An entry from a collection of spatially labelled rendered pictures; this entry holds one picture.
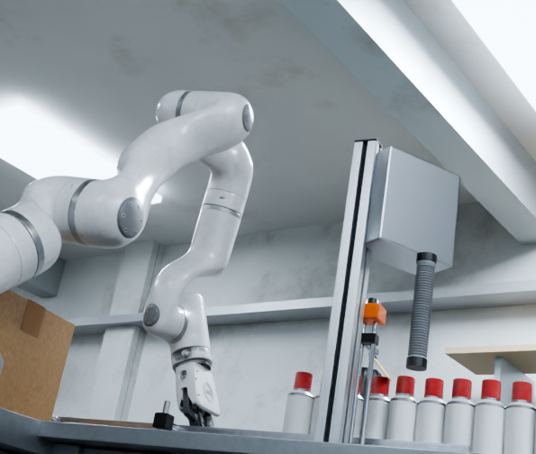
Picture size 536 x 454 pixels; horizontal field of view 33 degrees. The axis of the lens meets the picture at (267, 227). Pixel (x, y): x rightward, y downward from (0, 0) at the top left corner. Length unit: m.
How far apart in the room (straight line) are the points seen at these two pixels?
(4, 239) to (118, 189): 0.23
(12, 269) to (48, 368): 0.40
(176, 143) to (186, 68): 2.85
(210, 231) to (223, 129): 0.24
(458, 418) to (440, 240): 0.32
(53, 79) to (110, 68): 0.39
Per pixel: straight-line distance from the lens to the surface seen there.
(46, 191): 1.63
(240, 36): 4.27
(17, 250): 1.46
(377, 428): 1.67
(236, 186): 1.94
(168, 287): 1.84
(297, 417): 1.72
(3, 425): 1.17
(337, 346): 1.58
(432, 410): 1.65
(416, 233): 1.66
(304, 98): 4.64
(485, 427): 1.61
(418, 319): 1.60
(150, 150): 1.71
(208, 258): 1.90
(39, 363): 1.79
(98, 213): 1.55
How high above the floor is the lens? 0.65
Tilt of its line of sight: 23 degrees up
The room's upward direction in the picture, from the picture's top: 10 degrees clockwise
